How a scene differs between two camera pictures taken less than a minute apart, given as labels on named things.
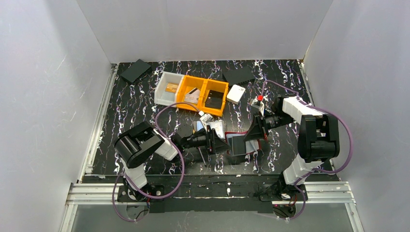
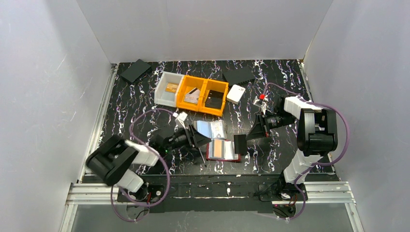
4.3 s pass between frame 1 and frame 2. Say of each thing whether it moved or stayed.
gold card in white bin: stayed
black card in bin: stayed
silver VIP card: stayed
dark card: moved
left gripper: moved
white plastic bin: stayed
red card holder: moved
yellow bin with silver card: stayed
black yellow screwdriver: stayed
